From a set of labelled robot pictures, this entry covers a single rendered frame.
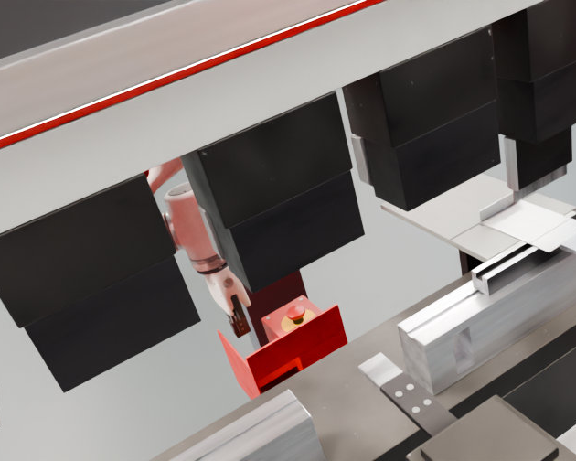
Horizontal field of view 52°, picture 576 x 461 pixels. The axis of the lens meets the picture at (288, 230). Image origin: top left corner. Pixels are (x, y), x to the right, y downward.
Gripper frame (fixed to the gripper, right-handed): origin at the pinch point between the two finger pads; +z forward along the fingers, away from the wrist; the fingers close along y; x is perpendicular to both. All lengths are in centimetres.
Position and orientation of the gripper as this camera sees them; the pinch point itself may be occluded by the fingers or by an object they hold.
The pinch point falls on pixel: (240, 325)
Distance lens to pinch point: 123.3
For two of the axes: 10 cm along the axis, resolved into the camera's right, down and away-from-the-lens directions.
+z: 2.9, 8.7, 4.1
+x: -8.4, 4.4, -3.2
